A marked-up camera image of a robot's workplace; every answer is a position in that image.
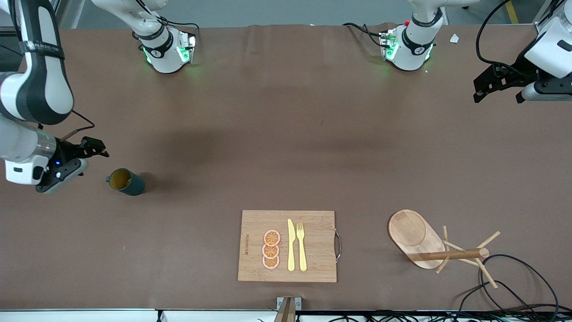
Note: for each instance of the white paper scrap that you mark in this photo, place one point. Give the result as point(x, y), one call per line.
point(454, 38)

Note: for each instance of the wooden mug tree stand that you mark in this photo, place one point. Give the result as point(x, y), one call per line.
point(409, 232)

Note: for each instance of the orange slice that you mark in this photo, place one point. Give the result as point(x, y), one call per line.
point(271, 238)

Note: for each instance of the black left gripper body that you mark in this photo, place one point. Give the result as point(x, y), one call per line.
point(517, 71)

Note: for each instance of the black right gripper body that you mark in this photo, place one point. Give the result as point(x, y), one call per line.
point(68, 151)

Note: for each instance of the bamboo cutting board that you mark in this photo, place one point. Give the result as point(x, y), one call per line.
point(317, 250)

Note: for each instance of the aluminium profile post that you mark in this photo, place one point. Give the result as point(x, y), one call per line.
point(286, 313)

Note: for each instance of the yellow plastic fork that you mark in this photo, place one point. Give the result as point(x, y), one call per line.
point(302, 255)

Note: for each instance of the brown table cover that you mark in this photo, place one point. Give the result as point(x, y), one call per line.
point(223, 134)

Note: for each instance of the yellow plastic knife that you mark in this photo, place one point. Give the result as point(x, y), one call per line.
point(291, 250)

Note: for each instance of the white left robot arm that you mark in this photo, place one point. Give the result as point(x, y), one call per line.
point(413, 56)

